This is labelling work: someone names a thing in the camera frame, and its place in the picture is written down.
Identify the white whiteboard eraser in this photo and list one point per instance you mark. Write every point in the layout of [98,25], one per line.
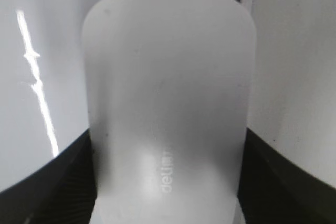
[168,84]

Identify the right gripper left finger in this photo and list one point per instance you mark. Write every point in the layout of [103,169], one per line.
[63,191]

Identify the whiteboard with grey frame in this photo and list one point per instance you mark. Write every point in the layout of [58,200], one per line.
[43,97]

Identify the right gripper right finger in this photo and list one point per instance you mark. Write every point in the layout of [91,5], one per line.
[272,189]

